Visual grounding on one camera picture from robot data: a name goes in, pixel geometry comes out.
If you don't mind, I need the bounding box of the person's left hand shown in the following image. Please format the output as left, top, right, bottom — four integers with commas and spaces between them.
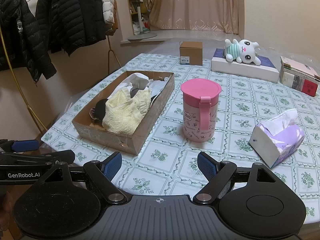
0, 185, 15, 233

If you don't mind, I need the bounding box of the cream towel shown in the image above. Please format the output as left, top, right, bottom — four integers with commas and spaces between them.
102, 89, 152, 134

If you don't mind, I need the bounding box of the pink lidded jug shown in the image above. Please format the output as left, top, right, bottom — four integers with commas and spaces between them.
180, 78, 222, 143

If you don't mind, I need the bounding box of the purple tissue pack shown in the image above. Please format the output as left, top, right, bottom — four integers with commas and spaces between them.
249, 108, 305, 168

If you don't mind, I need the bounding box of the white cloth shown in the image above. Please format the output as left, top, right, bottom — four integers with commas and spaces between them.
116, 72, 152, 97

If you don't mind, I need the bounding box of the beige curtain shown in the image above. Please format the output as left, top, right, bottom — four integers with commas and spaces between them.
150, 0, 240, 34

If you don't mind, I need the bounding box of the white translucent bag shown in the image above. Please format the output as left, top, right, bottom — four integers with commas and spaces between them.
149, 77, 167, 99

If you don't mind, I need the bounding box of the thin green-edged book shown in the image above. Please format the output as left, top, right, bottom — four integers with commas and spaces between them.
281, 65, 320, 82

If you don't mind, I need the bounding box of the pink cover book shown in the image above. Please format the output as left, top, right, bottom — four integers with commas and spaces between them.
280, 56, 320, 79

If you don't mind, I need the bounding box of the brown jacket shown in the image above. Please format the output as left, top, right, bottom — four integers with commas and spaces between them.
106, 0, 118, 35

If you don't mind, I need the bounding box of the black puffer jacket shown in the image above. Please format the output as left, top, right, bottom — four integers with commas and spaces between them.
35, 0, 107, 57
0, 0, 57, 83

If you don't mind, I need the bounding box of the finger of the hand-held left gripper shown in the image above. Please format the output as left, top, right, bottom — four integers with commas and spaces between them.
0, 139, 40, 153
0, 149, 75, 166

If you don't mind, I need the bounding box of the white flat box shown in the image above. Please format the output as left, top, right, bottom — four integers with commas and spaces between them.
211, 48, 280, 83

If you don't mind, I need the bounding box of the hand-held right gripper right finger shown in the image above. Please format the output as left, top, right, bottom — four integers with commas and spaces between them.
192, 151, 285, 205

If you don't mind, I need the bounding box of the white puffer jacket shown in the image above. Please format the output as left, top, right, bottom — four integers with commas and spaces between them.
96, 0, 115, 24

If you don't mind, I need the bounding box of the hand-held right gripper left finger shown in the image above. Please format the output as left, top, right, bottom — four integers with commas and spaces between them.
37, 151, 128, 205

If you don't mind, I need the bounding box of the white plush toy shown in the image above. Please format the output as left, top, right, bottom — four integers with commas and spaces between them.
224, 39, 262, 66

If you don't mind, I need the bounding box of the black round puff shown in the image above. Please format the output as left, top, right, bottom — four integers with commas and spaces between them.
94, 99, 109, 120

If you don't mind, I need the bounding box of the small closed cardboard box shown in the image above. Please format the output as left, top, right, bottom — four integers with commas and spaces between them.
179, 41, 203, 66

